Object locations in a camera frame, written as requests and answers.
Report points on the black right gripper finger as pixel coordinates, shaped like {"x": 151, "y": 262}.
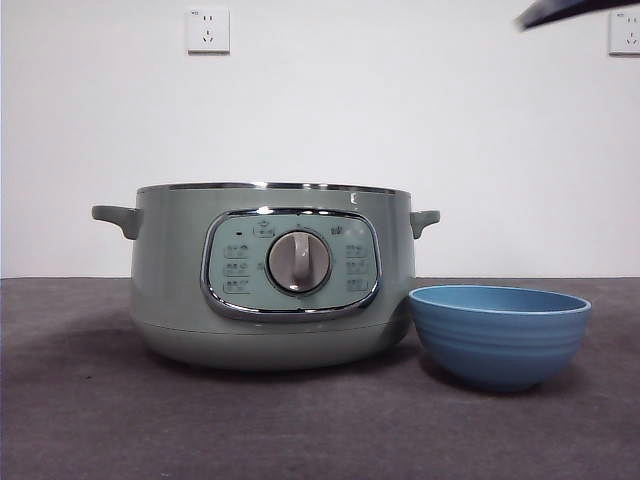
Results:
{"x": 575, "y": 10}

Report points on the pale green electric steamer pot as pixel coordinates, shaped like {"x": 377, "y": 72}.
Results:
{"x": 170, "y": 260}

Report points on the blue ribbed bowl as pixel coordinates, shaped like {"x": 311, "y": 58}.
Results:
{"x": 500, "y": 345}

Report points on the white wall socket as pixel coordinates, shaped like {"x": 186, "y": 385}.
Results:
{"x": 625, "y": 32}
{"x": 208, "y": 31}

